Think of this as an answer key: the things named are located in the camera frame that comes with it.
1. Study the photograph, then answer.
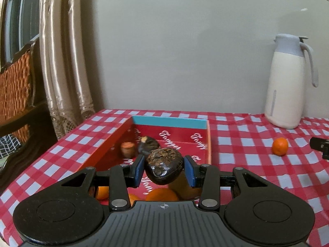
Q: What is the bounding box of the small tangerine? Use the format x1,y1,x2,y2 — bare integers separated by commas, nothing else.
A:
128,193,142,206

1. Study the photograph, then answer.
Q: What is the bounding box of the red orange cardboard box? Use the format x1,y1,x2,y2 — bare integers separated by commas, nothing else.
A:
81,116,211,202

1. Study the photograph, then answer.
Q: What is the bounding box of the brown water chestnut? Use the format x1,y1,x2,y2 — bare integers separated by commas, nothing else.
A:
120,142,136,159

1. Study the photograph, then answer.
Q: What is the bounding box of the dark water chestnut with stem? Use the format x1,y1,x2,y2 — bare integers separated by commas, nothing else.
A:
137,136,160,157

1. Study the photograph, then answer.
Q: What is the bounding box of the window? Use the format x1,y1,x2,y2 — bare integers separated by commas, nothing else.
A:
1,0,40,64

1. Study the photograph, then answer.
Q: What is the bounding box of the large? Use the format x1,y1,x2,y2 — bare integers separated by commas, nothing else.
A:
145,188,180,202

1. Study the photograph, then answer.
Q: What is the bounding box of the beige curtain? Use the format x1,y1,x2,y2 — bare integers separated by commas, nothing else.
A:
39,0,95,139

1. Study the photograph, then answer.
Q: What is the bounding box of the wooden bench with woven back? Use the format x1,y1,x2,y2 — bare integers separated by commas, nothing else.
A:
1,40,57,191

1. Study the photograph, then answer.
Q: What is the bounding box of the brown kiwi fruit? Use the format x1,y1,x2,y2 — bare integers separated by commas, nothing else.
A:
168,171,202,200

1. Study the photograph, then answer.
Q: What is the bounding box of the black white checked cushion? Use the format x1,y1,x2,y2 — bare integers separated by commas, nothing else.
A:
0,134,21,159

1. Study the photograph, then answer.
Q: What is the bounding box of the red checkered tablecloth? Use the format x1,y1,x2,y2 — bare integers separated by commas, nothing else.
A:
1,109,328,246

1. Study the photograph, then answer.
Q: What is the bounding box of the dark wrinkled passion fruit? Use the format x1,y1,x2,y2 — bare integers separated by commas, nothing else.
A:
144,148,184,185

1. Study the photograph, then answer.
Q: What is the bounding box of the cream and grey thermos jug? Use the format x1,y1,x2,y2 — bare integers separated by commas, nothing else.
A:
264,34,319,129

